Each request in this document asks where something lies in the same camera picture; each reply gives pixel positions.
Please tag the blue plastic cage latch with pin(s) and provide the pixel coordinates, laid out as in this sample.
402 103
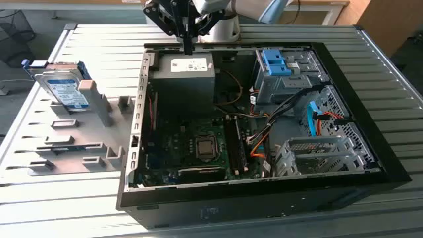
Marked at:
275 67

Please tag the green motherboard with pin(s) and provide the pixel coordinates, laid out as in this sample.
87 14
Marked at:
171 151

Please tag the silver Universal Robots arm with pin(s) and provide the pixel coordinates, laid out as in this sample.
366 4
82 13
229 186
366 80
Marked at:
225 29

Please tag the black graphics card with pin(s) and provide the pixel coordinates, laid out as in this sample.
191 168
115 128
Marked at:
202 174

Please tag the hard disk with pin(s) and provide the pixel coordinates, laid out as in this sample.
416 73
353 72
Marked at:
66 91

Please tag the CPU socket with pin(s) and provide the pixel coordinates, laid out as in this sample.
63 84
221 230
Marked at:
206 148

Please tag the grey parts rack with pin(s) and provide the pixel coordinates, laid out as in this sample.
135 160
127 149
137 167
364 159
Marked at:
83 135

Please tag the grey metal drive cage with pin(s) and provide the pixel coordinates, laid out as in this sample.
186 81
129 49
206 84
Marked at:
291 84

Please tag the wooden cabinet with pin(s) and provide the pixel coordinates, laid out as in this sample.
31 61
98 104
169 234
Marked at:
380 19

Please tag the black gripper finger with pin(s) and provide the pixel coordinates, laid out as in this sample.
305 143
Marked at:
155 12
211 22

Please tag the black PC case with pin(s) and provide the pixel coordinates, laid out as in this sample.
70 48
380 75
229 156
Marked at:
265 205

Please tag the grey power supply unit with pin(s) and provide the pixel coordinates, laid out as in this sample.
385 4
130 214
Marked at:
195 75

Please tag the metal disk bay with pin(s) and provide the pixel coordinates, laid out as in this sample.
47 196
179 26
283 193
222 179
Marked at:
323 155

